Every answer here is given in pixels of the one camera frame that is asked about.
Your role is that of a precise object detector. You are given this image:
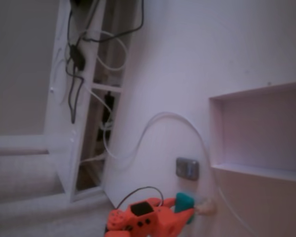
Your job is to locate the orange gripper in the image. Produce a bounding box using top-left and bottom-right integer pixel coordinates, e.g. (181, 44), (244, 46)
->
(128, 197), (196, 237)

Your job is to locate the teal green cube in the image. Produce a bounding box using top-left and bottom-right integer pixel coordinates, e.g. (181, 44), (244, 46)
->
(174, 192), (196, 224)

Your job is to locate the white cardboard box bin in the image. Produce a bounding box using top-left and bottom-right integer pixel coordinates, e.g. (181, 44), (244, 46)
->
(208, 80), (296, 237)

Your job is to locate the small beige bear figurine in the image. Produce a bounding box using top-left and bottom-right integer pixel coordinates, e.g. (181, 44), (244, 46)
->
(194, 198), (217, 215)

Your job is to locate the grey metal block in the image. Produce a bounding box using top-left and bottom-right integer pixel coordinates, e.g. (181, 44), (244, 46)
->
(175, 157), (200, 181)

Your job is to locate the black plug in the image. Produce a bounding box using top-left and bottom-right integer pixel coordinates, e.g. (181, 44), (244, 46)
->
(103, 90), (116, 124)

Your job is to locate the black power adapter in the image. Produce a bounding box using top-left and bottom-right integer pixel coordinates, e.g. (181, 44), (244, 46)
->
(68, 45), (86, 71)

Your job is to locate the servo wire bundle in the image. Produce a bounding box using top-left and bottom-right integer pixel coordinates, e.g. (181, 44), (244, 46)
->
(115, 186), (165, 209)

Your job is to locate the long white robot cable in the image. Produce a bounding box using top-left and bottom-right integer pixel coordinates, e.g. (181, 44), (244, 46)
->
(103, 111), (259, 237)

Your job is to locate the white hanging cable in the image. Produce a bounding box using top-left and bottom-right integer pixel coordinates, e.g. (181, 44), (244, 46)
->
(79, 153), (107, 165)
(81, 82), (114, 131)

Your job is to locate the hanging black cable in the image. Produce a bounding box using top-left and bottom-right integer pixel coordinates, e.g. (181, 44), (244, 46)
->
(65, 61), (85, 124)

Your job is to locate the white metal frame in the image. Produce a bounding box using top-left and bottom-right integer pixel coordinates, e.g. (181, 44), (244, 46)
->
(43, 0), (145, 203)

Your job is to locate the white cable loop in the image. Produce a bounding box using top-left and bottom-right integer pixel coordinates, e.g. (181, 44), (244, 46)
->
(82, 29), (128, 72)

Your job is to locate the white horizontal rail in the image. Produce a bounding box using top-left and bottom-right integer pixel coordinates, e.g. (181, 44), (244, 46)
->
(0, 134), (50, 157)

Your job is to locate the thick black cable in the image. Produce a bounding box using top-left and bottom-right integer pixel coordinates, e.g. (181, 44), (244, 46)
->
(77, 0), (145, 47)

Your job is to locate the thin black cable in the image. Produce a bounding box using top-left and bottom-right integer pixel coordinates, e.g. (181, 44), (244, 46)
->
(67, 0), (76, 47)

